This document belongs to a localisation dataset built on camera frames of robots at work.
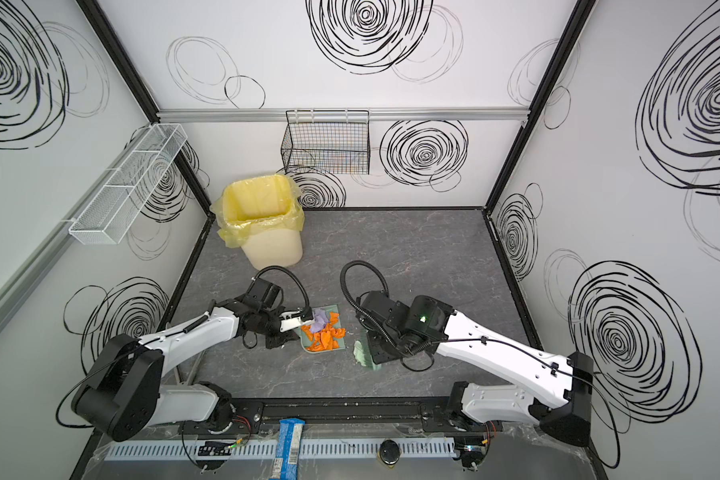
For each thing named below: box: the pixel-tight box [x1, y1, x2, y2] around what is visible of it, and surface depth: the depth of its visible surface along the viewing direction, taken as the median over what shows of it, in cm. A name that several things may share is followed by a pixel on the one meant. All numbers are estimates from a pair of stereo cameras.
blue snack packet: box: [269, 418, 306, 480], surface depth 69 cm
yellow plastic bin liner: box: [210, 174, 305, 248], surface depth 94 cm
